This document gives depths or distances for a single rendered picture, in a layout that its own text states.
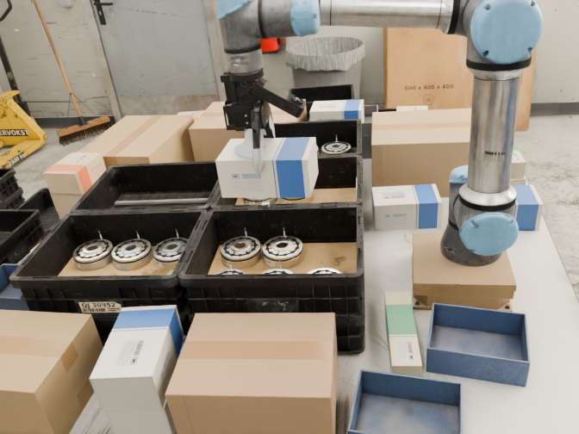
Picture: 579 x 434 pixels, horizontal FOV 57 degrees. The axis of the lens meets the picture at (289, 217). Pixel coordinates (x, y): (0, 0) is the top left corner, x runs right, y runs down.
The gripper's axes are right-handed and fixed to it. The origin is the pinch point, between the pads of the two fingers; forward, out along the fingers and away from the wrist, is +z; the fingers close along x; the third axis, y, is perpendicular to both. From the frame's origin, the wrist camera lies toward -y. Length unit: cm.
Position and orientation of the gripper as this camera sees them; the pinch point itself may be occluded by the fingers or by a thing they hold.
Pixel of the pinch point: (268, 159)
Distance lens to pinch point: 119.0
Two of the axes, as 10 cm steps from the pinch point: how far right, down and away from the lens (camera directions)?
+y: -9.8, 0.0, 2.1
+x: -1.8, 5.2, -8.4
